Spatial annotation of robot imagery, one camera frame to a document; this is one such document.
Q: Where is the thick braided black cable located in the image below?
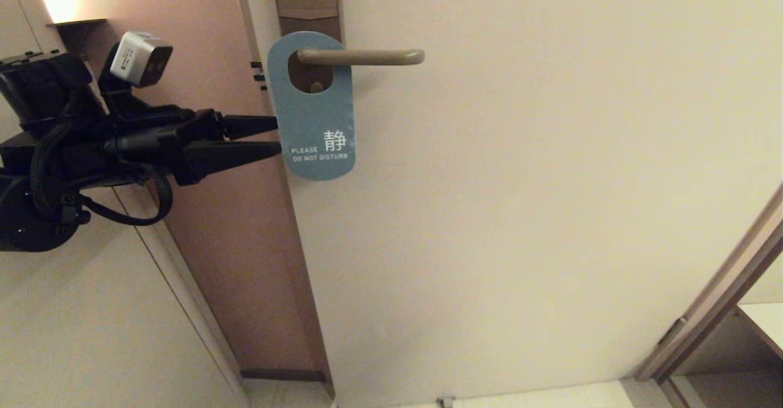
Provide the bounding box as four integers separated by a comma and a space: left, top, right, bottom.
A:
29, 117, 83, 220

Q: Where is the white room door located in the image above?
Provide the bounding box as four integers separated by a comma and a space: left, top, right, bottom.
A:
232, 0, 783, 408

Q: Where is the beige metal door handle lever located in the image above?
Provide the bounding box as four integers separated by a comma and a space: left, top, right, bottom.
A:
297, 48, 425, 67

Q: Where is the white shelf board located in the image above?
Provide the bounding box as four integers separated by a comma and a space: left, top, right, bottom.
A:
734, 303, 783, 360

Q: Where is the black wall lamp bracket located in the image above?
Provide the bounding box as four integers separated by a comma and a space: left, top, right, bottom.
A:
48, 19, 106, 54

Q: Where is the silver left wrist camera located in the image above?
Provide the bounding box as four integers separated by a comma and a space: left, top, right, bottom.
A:
109, 31, 174, 88

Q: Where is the brown door frame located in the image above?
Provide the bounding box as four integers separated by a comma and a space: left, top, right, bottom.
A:
633, 179, 783, 390

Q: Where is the thin black looped cable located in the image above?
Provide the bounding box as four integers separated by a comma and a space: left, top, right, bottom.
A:
78, 166, 174, 227

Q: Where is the blue and white door hanger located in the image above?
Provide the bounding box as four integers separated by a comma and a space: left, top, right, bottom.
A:
267, 31, 356, 181

